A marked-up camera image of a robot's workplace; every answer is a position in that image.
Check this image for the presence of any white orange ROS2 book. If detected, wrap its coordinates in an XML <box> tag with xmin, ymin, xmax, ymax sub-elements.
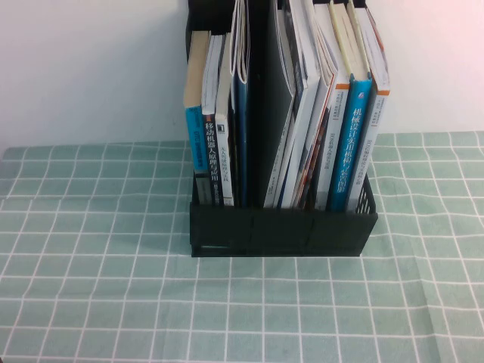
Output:
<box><xmin>346</xmin><ymin>0</ymin><xmax>392</xmax><ymax>215</ymax></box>

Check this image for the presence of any white-spined driverless car book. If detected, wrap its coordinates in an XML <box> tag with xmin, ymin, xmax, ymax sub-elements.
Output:
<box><xmin>214</xmin><ymin>32</ymin><xmax>234</xmax><ymax>207</ymax></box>

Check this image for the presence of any dark blue thin book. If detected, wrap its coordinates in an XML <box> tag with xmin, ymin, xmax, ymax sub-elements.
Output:
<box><xmin>231</xmin><ymin>70</ymin><xmax>250</xmax><ymax>208</ymax></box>

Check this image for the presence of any black mobile robot book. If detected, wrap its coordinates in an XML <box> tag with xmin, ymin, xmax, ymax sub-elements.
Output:
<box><xmin>194</xmin><ymin>34</ymin><xmax>226</xmax><ymax>207</ymax></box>

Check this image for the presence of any cyan DTC paperback book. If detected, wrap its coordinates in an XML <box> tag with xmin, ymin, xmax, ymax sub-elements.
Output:
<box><xmin>183</xmin><ymin>29</ymin><xmax>213</xmax><ymax>178</ymax></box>

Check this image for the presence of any black plastic book holder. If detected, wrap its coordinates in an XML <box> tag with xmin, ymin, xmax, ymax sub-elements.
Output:
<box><xmin>185</xmin><ymin>0</ymin><xmax>379</xmax><ymax>260</ymax></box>

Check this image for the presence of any blue mechanical design book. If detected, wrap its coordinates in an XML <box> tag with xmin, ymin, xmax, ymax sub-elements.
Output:
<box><xmin>327</xmin><ymin>0</ymin><xmax>374</xmax><ymax>213</ymax></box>

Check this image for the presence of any thin white booklet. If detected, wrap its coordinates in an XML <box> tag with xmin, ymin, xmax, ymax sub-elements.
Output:
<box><xmin>229</xmin><ymin>0</ymin><xmax>251</xmax><ymax>85</ymax></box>

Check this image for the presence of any orange-edged white magazine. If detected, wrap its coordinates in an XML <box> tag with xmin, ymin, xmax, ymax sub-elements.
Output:
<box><xmin>290</xmin><ymin>2</ymin><xmax>341</xmax><ymax>209</ymax></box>

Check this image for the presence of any green checked tablecloth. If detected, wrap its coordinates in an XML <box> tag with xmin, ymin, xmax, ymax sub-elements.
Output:
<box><xmin>0</xmin><ymin>131</ymin><xmax>484</xmax><ymax>363</ymax></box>

